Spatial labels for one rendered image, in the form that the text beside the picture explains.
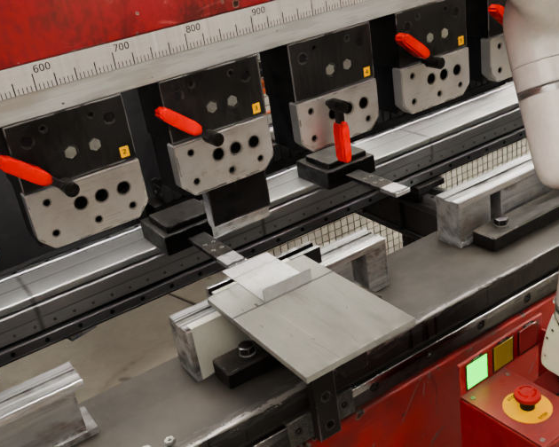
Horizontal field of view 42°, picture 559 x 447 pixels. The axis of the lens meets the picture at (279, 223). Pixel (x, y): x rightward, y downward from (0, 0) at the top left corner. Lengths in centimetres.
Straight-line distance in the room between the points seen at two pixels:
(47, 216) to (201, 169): 22
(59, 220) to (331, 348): 38
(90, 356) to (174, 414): 185
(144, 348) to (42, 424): 183
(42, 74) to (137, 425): 51
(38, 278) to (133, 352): 157
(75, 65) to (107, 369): 203
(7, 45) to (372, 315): 57
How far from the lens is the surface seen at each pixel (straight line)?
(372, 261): 125
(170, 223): 129
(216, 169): 101
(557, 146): 107
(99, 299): 132
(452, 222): 139
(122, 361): 285
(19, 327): 130
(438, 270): 134
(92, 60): 92
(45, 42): 90
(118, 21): 93
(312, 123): 108
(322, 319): 100
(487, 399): 120
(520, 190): 149
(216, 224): 107
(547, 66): 108
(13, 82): 89
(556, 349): 119
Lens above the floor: 155
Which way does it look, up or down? 25 degrees down
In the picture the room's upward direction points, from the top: 9 degrees counter-clockwise
